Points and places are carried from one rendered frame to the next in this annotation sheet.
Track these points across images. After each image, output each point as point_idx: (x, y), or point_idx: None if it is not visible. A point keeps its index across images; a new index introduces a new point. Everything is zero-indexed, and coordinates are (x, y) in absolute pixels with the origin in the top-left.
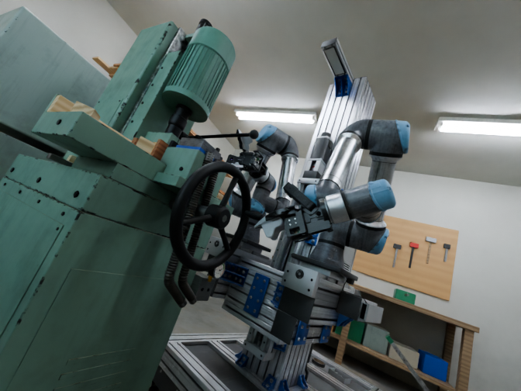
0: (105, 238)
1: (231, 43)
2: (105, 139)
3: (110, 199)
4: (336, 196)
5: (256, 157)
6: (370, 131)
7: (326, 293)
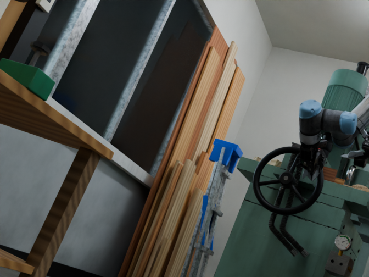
0: (255, 214)
1: (346, 70)
2: (250, 164)
3: None
4: None
5: (368, 137)
6: None
7: None
